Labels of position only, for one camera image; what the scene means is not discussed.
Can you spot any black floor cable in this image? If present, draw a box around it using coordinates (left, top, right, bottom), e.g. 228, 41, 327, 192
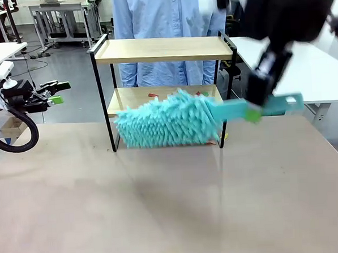
19, 49, 50, 84

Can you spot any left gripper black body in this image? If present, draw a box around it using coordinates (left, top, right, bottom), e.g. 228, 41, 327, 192
0, 78, 52, 115

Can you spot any two-tier wooden shelf black frame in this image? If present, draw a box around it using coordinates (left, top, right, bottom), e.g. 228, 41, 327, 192
89, 26, 243, 155

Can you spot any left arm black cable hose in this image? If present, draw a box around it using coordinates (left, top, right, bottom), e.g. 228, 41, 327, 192
0, 104, 41, 155

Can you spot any black office chair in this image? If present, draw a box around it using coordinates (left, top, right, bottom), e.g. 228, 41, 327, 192
219, 14, 246, 83

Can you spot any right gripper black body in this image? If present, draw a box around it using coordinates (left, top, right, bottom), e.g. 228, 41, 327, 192
239, 0, 337, 46

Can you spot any teal chenille duster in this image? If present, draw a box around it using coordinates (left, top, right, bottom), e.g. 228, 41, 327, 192
112, 81, 307, 151

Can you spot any person torso blue shirt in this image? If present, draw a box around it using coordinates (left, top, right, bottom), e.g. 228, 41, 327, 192
112, 0, 233, 89

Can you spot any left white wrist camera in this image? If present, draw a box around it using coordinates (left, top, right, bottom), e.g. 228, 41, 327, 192
0, 60, 18, 89

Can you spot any grey metal workbench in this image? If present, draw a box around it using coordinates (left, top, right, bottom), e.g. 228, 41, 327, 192
27, 0, 104, 53

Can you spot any grey power strip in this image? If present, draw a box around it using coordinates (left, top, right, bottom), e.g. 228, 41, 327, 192
29, 51, 52, 59

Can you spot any black pole stand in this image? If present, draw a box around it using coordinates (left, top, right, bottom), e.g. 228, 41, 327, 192
2, 0, 23, 45

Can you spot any small wooden box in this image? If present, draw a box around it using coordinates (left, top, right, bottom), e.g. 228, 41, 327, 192
0, 115, 29, 140

